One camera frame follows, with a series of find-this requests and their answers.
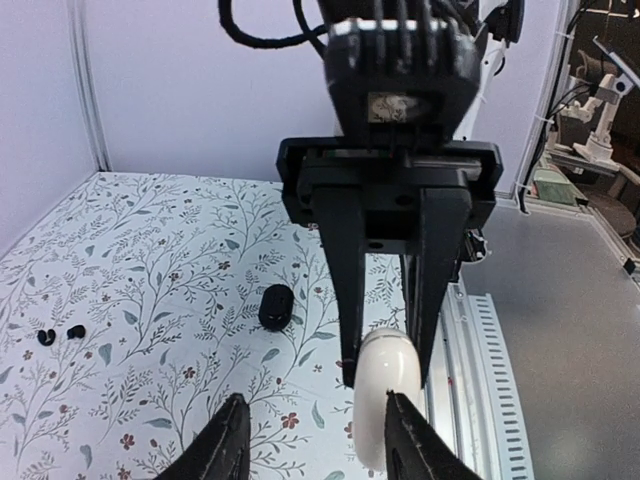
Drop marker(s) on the white earbud charging case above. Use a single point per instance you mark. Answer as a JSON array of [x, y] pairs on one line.
[[388, 362]]

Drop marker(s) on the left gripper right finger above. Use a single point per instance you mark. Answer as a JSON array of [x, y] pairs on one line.
[[413, 449]]

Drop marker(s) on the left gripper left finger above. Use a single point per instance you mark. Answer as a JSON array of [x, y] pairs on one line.
[[221, 450]]

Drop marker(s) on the floral patterned table mat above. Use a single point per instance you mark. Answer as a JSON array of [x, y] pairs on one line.
[[167, 273]]

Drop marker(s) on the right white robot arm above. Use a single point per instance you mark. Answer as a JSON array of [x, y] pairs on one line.
[[494, 26]]

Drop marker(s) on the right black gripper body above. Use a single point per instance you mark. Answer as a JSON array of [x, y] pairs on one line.
[[390, 202]]

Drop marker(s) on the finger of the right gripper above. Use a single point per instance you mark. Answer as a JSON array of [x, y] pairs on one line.
[[339, 214], [442, 218]]

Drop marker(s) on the front aluminium rail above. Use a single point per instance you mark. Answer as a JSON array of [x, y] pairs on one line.
[[536, 363]]

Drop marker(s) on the black earbud far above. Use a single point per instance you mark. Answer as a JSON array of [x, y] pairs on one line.
[[46, 337]]

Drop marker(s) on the left aluminium frame post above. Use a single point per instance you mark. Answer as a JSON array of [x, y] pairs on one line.
[[81, 60]]

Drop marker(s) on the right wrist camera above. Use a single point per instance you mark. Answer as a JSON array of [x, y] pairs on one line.
[[408, 84]]

